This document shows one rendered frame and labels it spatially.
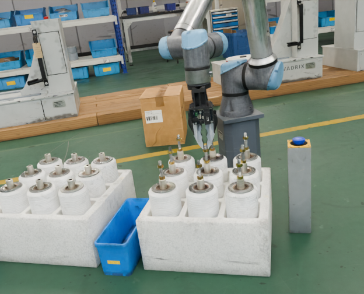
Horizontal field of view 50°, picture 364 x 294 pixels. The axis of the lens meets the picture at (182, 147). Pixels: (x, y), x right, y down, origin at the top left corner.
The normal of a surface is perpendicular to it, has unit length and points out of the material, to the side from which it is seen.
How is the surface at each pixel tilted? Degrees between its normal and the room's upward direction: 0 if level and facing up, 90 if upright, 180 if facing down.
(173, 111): 90
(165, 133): 89
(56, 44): 90
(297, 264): 0
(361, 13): 90
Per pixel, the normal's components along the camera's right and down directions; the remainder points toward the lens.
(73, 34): 0.22, 0.30
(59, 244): -0.24, 0.35
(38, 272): -0.11, -0.94
